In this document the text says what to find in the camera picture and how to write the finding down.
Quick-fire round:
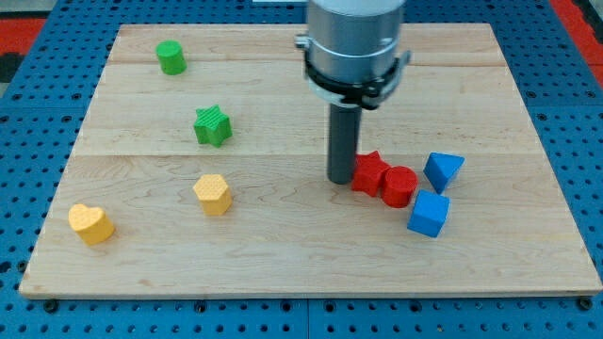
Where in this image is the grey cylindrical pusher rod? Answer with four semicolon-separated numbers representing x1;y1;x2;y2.
327;105;362;185

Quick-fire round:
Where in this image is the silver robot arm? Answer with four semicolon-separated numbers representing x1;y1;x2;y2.
295;0;411;185

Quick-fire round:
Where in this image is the red star block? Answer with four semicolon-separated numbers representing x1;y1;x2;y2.
351;151;391;197

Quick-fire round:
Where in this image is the green star block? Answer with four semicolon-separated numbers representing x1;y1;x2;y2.
193;105;233;148

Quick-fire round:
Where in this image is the yellow hexagon block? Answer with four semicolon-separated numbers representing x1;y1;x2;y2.
193;174;233;216

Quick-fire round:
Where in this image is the red cylinder block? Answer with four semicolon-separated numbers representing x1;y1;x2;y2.
382;166;418;208

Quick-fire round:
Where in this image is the blue triangle block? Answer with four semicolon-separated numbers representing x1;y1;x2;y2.
423;153;465;194

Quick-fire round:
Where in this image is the blue cube block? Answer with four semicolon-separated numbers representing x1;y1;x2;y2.
407;190;450;238

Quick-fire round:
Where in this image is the wooden board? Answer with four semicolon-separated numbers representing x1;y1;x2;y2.
20;24;602;299

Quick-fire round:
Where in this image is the green cylinder block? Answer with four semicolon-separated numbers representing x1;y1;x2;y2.
155;40;187;75

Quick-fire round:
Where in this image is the yellow heart block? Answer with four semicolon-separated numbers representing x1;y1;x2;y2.
68;203;115;246

